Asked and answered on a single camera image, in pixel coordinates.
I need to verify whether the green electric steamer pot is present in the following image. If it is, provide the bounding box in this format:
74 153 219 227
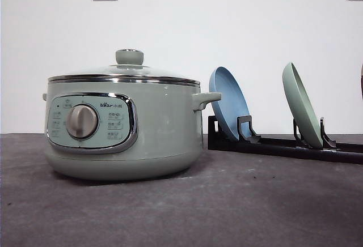
42 80 221 180

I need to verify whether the glass steamer lid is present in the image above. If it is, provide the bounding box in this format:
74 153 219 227
48 49 201 85

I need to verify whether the green plate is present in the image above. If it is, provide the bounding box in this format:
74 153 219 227
282 62 323 149

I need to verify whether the grey table mat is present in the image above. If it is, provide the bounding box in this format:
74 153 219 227
0 133 363 247

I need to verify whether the black plate rack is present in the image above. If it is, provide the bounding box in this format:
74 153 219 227
208 116 363 165

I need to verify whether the blue plate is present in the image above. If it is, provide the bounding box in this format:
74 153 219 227
209 66 251 140

